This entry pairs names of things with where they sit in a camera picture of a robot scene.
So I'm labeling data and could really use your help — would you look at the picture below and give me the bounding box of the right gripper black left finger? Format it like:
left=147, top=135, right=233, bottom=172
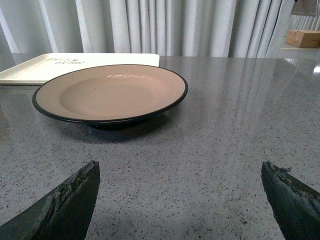
left=0, top=161, right=100, bottom=240

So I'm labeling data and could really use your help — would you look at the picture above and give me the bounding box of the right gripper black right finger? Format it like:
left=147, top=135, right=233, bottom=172
left=261, top=161, right=320, bottom=240

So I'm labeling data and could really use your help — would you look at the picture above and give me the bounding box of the beige plate with black rim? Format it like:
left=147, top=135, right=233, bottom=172
left=32, top=64, right=189, bottom=129

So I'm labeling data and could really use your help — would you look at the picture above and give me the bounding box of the cream bear-print tray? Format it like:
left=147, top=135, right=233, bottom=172
left=0, top=53, right=160, bottom=85

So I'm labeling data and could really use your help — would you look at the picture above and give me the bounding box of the brown cardboard box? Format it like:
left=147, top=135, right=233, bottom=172
left=285, top=30, right=320, bottom=48

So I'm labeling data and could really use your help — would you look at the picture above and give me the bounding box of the grey pleated curtain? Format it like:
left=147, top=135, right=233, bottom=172
left=0, top=0, right=294, bottom=58

